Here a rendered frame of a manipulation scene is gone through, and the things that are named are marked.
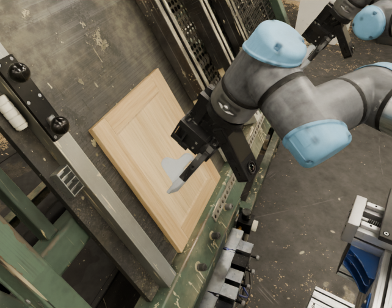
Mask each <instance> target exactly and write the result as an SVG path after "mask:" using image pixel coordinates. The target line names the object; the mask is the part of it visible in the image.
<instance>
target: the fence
mask: <svg viewBox="0 0 392 308"><path fill-rule="evenodd" d="M7 55H9V53H8V52H7V51H6V50H5V48H4V47H3V46H2V44H1V43H0V59H2V58H3V57H6V56H7ZM0 93H2V94H3V95H6V96H7V98H8V99H9V101H11V102H12V103H13V105H14V107H16V108H17V110H18V111H19V112H20V114H21V115H22V116H23V117H24V118H25V119H26V122H27V123H28V127H29V128H30V129H31V130H32V132H33V133H34V134H35V135H36V136H37V137H38V139H39V140H40V142H41V143H42V144H43V145H44V146H45V147H46V149H47V150H48V151H49V152H50V154H51V155H52V156H53V157H54V159H55V160H56V161H57V162H58V163H59V165H60V166H63V165H66V164H67V165H68V166H69V167H70V169H71V170H72V171H73V172H74V174H75V175H76V176H77V178H78V179H79V180H80V181H81V182H82V184H83V185H84V187H83V188H82V189H81V192H82V193H83V194H84V195H85V196H86V198H87V199H88V200H89V202H90V203H91V204H92V205H93V206H94V207H95V209H96V210H97V211H98V213H99V214H100V215H101V216H102V217H103V219H104V220H105V221H106V222H107V223H108V224H109V226H110V227H111V229H112V230H113V231H114V232H115V233H116V234H117V236H118V237H119V239H121V240H122V242H123V243H124V244H125V246H126V247H127V248H128V249H129V250H130V252H131V253H132V254H133V256H135V258H136V259H137V260H138V261H139V263H140V264H141V265H142V266H143V267H144V269H145V270H146V271H147V273H148V274H149V275H150V276H151V277H152V279H153V280H154V281H155V282H156V283H157V285H158V286H159V287H164V288H170V286H171V284H172V282H173V280H174V278H175V276H176V272H175V271H174V270H173V268H172V267H171V266H170V265H169V263H168V262H167V260H166V259H165V258H164V256H163V255H162V254H161V253H160V251H159V250H158V249H157V247H156V246H155V245H154V243H153V242H152V241H151V240H150V238H149V237H148V235H147V234H146V233H145V232H144V231H143V229H142V228H141V226H140V225H139V224H138V222H137V221H136V220H135V219H134V217H133V216H132V214H131V213H130V212H129V211H128V209H127V208H126V207H125V206H124V204H123V203H122V201H121V200H120V199H119V198H118V196H117V195H116V193H114V191H113V190H112V188H111V187H110V186H109V185H108V183H107V182H106V180H105V179H104V178H103V176H102V175H101V174H100V173H99V172H98V170H97V169H96V167H95V166H94V165H93V164H92V162H91V161H90V160H89V158H88V157H87V155H86V154H85V153H84V152H83V151H82V149H81V148H80V146H79V145H78V144H77V143H76V141H75V140H74V139H73V137H72V136H71V134H70V133H69V132H67V133H66V134H64V135H63V136H62V137H61V138H60V139H59V140H58V141H56V142H53V141H52V140H51V138H50V137H49V136H48V135H47V134H46V132H45V131H44V130H43V128H42V127H41V126H40V125H39V124H38V122H37V121H36V120H35V119H34V117H33V116H32V115H31V113H30V112H29V111H28V110H27V109H26V107H25V106H24V104H22V102H21V101H20V100H19V98H18V97H17V96H16V95H15V94H14V92H13V91H12V90H11V88H10V87H9V86H8V85H7V83H6V82H5V81H4V80H3V78H2V77H1V76H0Z"/></svg>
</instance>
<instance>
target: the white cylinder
mask: <svg viewBox="0 0 392 308"><path fill-rule="evenodd" d="M0 112H1V113H2V114H3V116H4V117H5V118H6V119H7V120H8V121H9V123H10V124H11V125H12V126H13V127H14V128H15V129H16V130H17V131H21V130H23V129H25V128H26V127H27V126H28V123H27V122H26V119H25V118H24V117H23V116H22V115H21V114H20V112H19V111H18V110H17V108H16V107H14V105H13V103H12V102H11V101H9V99H8V98H7V96H6V95H1V96H0Z"/></svg>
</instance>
